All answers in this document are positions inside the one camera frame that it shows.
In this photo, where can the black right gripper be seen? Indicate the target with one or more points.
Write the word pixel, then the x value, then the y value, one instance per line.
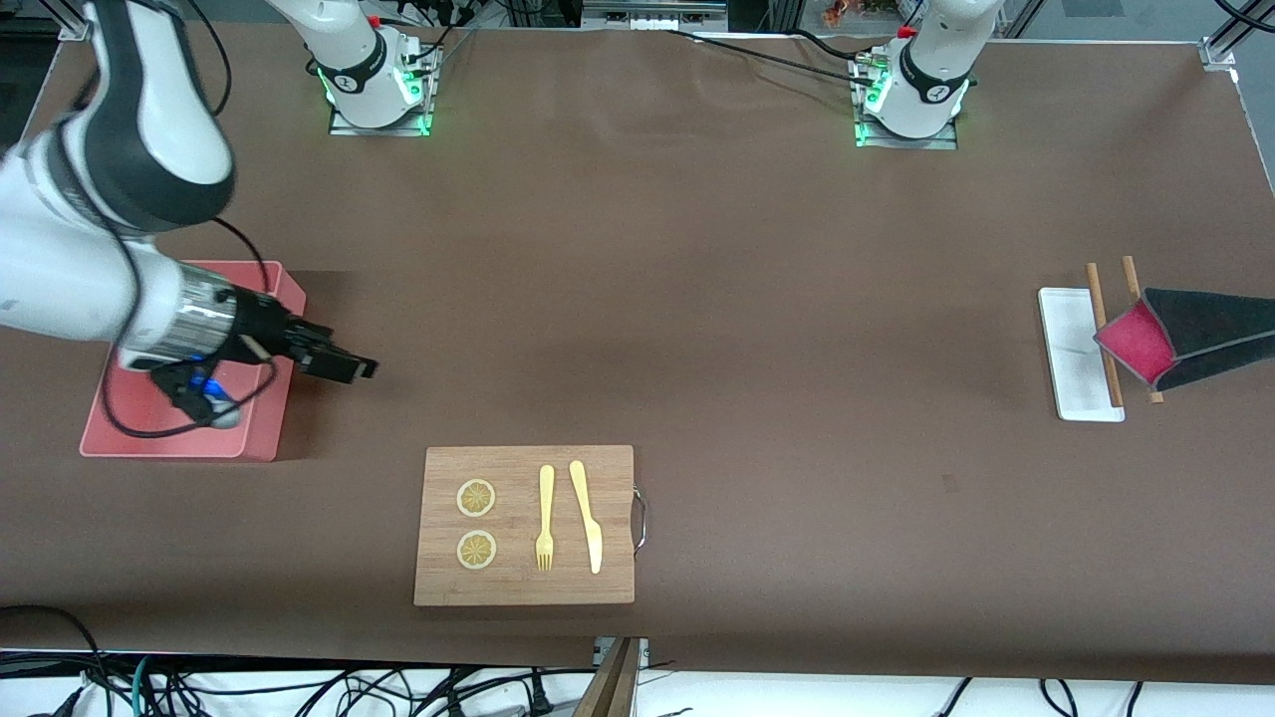
pixel 265 329

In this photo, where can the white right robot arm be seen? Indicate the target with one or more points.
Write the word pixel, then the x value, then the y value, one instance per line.
pixel 159 119

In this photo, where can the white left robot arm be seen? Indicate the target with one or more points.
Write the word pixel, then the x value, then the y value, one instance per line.
pixel 931 70

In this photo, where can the lemon slice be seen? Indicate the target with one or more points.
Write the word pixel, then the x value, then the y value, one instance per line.
pixel 476 550
pixel 476 498

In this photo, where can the pink plastic bin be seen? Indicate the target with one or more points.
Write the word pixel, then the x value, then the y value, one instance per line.
pixel 129 433

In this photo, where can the yellow plastic fork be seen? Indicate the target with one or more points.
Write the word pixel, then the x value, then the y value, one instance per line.
pixel 546 498

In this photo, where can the wooden cutting board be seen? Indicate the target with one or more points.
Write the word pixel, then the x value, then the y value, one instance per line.
pixel 518 588

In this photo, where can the yellow plastic knife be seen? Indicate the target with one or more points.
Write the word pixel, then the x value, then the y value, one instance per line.
pixel 588 513

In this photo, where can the brown table cover sheet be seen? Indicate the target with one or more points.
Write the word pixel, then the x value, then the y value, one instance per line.
pixel 697 299

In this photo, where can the black power plug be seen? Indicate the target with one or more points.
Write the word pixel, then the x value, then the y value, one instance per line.
pixel 538 697

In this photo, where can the wooden board under table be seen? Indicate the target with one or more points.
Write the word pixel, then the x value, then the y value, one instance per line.
pixel 608 687

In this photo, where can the silver metal box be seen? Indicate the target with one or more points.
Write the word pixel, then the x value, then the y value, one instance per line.
pixel 652 12

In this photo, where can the white rectangular tray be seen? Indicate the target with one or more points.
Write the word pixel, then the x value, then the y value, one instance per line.
pixel 1071 349

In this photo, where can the wooden stick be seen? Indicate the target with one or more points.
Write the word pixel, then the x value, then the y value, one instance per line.
pixel 1131 274
pixel 1094 289

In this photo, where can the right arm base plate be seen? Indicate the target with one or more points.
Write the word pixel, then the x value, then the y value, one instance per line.
pixel 379 130

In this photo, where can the aluminium frame profile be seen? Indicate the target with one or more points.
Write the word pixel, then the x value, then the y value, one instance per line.
pixel 78 22
pixel 1220 50

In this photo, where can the silver metal bracket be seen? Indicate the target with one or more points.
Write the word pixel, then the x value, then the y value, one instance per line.
pixel 642 652

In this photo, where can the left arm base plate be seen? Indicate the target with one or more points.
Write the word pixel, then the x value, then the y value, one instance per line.
pixel 906 143

